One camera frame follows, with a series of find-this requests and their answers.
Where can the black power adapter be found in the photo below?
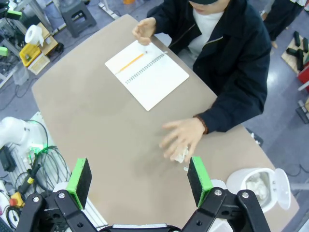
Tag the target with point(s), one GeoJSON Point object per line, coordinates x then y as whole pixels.
{"type": "Point", "coordinates": [7, 158]}

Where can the person's left forearm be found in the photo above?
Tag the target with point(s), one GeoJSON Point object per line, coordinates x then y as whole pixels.
{"type": "Point", "coordinates": [231, 113]}

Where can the grey plastic step stool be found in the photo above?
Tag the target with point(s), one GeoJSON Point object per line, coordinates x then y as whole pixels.
{"type": "Point", "coordinates": [77, 19]}

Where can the wooden box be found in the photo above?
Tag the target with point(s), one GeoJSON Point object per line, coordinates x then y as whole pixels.
{"type": "Point", "coordinates": [49, 42]}

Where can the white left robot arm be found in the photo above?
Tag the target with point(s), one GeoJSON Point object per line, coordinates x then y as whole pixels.
{"type": "Point", "coordinates": [12, 134]}

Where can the black oblong block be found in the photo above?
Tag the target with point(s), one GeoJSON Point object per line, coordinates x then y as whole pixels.
{"type": "Point", "coordinates": [300, 61]}
{"type": "Point", "coordinates": [305, 44]}
{"type": "Point", "coordinates": [297, 38]}
{"type": "Point", "coordinates": [293, 51]}

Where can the small white paper scrap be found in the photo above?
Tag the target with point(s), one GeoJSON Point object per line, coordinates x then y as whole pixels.
{"type": "Point", "coordinates": [186, 168]}

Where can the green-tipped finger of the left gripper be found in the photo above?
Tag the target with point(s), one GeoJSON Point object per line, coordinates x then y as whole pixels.
{"type": "Point", "coordinates": [14, 15]}
{"type": "Point", "coordinates": [3, 51]}

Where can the cardboard floor sheet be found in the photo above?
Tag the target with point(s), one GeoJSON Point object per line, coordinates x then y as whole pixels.
{"type": "Point", "coordinates": [289, 59]}

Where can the black cap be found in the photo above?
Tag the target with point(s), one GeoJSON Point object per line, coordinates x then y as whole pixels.
{"type": "Point", "coordinates": [202, 1]}

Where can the white paper ball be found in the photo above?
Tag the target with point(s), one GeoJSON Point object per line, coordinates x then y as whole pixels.
{"type": "Point", "coordinates": [258, 186]}
{"type": "Point", "coordinates": [181, 155]}

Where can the yellow red emergency stop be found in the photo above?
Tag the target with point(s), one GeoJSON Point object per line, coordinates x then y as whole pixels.
{"type": "Point", "coordinates": [17, 199]}

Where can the white lidded trash bin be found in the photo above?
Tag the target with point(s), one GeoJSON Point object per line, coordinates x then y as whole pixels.
{"type": "Point", "coordinates": [241, 178]}

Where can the person's right hand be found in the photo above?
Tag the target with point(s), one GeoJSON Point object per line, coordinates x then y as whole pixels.
{"type": "Point", "coordinates": [144, 30]}

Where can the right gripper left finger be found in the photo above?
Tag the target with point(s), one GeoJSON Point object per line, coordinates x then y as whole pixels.
{"type": "Point", "coordinates": [79, 183]}

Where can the person's left hand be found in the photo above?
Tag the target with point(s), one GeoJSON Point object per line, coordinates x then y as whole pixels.
{"type": "Point", "coordinates": [183, 136]}

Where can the person wearing black jacket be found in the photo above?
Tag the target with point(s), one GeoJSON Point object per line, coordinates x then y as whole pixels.
{"type": "Point", "coordinates": [229, 60]}

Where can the clear plastic container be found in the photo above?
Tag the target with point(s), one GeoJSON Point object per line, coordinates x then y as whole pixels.
{"type": "Point", "coordinates": [39, 64]}

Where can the yellow plastic box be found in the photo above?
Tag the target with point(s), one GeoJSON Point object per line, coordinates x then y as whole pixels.
{"type": "Point", "coordinates": [29, 54]}

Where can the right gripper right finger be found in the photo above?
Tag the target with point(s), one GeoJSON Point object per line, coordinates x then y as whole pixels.
{"type": "Point", "coordinates": [200, 183]}

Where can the yellow pencil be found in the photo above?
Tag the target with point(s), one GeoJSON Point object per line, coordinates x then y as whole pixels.
{"type": "Point", "coordinates": [131, 62]}

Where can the white tissue roll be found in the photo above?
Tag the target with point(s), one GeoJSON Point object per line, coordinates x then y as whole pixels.
{"type": "Point", "coordinates": [32, 35]}

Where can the person's right forearm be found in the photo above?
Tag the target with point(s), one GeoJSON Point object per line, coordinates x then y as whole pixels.
{"type": "Point", "coordinates": [166, 17]}

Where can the white spiral notebook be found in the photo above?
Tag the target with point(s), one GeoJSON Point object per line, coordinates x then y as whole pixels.
{"type": "Point", "coordinates": [154, 79]}

